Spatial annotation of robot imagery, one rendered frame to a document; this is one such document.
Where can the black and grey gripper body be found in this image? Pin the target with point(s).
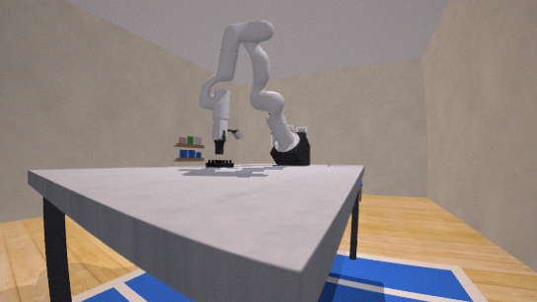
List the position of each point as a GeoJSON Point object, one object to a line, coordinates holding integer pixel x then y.
{"type": "Point", "coordinates": [217, 129]}

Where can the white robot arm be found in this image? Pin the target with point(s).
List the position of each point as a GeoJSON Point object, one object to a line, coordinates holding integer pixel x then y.
{"type": "Point", "coordinates": [272, 102]}

